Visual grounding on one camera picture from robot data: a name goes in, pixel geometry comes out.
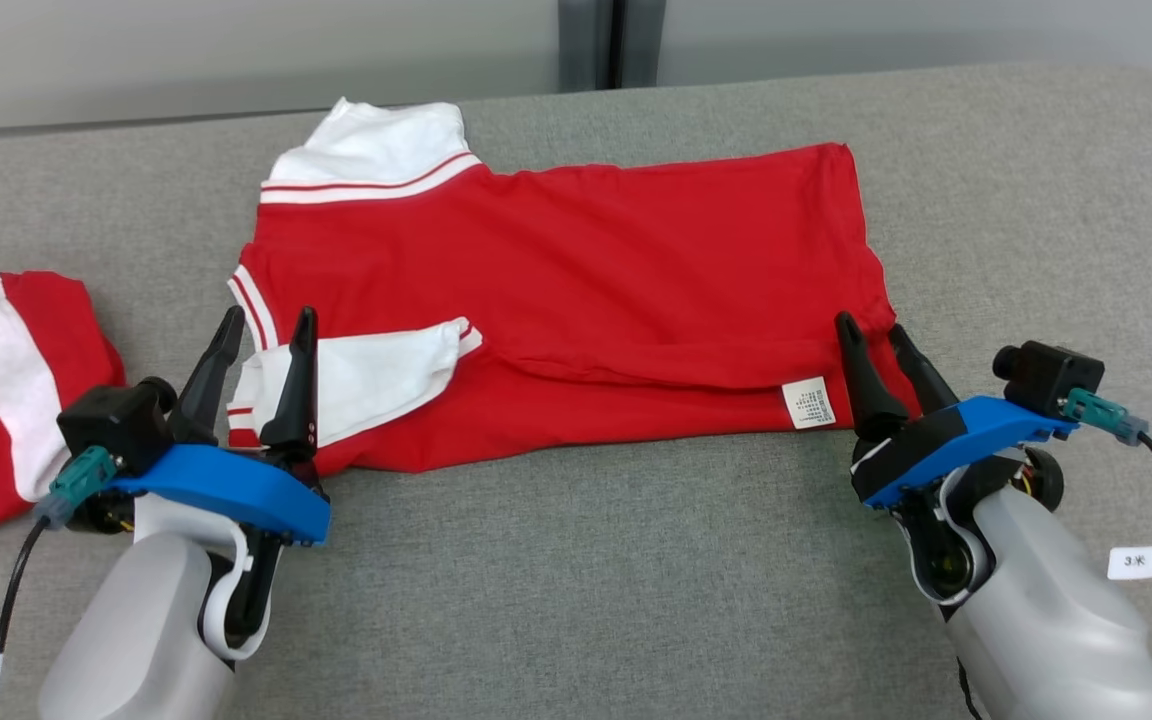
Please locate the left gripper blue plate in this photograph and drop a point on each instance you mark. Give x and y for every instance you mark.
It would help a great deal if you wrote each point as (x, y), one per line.
(226, 485)

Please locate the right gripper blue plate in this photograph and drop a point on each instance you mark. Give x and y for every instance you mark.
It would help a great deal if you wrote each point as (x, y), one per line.
(946, 440)

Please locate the red shirt white collar sleeves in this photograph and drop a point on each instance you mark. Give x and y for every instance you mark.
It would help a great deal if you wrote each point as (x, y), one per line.
(586, 280)

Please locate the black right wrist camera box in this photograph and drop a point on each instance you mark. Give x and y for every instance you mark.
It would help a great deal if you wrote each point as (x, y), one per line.
(1051, 375)

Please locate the grey partition post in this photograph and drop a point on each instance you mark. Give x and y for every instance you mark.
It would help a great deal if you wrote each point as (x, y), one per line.
(611, 40)

